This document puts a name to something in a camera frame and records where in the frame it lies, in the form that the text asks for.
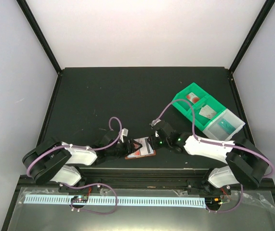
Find brown leather card holder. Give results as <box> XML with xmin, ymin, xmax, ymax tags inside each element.
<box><xmin>125</xmin><ymin>137</ymin><xmax>156</xmax><ymax>160</ymax></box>

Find white card with magnetic stripe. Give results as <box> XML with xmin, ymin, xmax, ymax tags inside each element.
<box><xmin>199</xmin><ymin>104</ymin><xmax>217</xmax><ymax>119</ymax></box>

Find white card pink flowers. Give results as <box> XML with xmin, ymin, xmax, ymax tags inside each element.
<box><xmin>134</xmin><ymin>137</ymin><xmax>153</xmax><ymax>156</ymax></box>

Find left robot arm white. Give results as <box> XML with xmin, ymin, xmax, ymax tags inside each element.
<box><xmin>22</xmin><ymin>128</ymin><xmax>143</xmax><ymax>192</ymax></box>

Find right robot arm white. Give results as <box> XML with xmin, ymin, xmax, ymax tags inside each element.
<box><xmin>147</xmin><ymin>119</ymin><xmax>270</xmax><ymax>194</ymax></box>

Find red dotted card in bin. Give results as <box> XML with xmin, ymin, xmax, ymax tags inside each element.
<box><xmin>186</xmin><ymin>92</ymin><xmax>200</xmax><ymax>104</ymax></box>

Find teal card in bin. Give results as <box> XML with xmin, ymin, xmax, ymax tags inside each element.
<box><xmin>218</xmin><ymin>118</ymin><xmax>236</xmax><ymax>134</ymax></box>

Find green bin far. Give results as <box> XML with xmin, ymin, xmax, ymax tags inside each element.
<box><xmin>172</xmin><ymin>83</ymin><xmax>209</xmax><ymax>116</ymax></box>

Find green bin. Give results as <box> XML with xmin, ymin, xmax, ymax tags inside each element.
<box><xmin>172</xmin><ymin>83</ymin><xmax>209</xmax><ymax>116</ymax></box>
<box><xmin>189</xmin><ymin>95</ymin><xmax>227</xmax><ymax>131</ymax></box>

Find green bin middle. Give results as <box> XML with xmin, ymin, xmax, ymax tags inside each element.
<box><xmin>189</xmin><ymin>95</ymin><xmax>227</xmax><ymax>131</ymax></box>

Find white translucent bin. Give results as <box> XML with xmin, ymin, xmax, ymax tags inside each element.
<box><xmin>202</xmin><ymin>109</ymin><xmax>246</xmax><ymax>141</ymax></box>

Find small circuit board left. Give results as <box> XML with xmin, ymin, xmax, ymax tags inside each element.
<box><xmin>71</xmin><ymin>195</ymin><xmax>89</xmax><ymax>203</ymax></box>

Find small circuit board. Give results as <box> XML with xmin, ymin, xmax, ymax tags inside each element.
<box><xmin>205</xmin><ymin>197</ymin><xmax>230</xmax><ymax>205</ymax></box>
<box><xmin>71</xmin><ymin>195</ymin><xmax>89</xmax><ymax>203</ymax></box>

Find small circuit board right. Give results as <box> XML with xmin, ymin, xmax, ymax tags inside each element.
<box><xmin>205</xmin><ymin>197</ymin><xmax>230</xmax><ymax>205</ymax></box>

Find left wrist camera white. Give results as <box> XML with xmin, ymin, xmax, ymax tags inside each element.
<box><xmin>120</xmin><ymin>128</ymin><xmax>128</xmax><ymax>143</ymax></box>

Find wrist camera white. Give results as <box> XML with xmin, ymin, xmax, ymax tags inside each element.
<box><xmin>150</xmin><ymin>119</ymin><xmax>161</xmax><ymax>127</ymax></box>
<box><xmin>120</xmin><ymin>128</ymin><xmax>128</xmax><ymax>143</ymax></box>

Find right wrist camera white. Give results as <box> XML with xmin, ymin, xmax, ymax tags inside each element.
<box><xmin>150</xmin><ymin>119</ymin><xmax>161</xmax><ymax>127</ymax></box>

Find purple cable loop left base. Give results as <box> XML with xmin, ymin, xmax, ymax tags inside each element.
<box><xmin>68</xmin><ymin>183</ymin><xmax>117</xmax><ymax>215</ymax></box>

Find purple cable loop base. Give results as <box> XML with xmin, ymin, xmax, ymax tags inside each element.
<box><xmin>68</xmin><ymin>183</ymin><xmax>117</xmax><ymax>215</ymax></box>
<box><xmin>206</xmin><ymin>184</ymin><xmax>244</xmax><ymax>214</ymax></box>

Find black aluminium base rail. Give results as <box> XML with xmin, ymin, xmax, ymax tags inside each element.
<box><xmin>19</xmin><ymin>167</ymin><xmax>275</xmax><ymax>193</ymax></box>

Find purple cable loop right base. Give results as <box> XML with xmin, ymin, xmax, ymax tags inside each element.
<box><xmin>206</xmin><ymin>184</ymin><xmax>244</xmax><ymax>214</ymax></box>

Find white slotted cable duct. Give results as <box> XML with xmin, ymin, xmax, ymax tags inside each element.
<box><xmin>23</xmin><ymin>194</ymin><xmax>206</xmax><ymax>208</ymax></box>

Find black frame post left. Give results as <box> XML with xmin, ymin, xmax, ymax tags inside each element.
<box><xmin>15</xmin><ymin>0</ymin><xmax>63</xmax><ymax>76</ymax></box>

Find black frame post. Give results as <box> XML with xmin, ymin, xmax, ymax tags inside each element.
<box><xmin>228</xmin><ymin>0</ymin><xmax>275</xmax><ymax>73</ymax></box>
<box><xmin>15</xmin><ymin>0</ymin><xmax>63</xmax><ymax>76</ymax></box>

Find black frame post right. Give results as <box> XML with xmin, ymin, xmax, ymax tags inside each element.
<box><xmin>228</xmin><ymin>0</ymin><xmax>275</xmax><ymax>73</ymax></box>

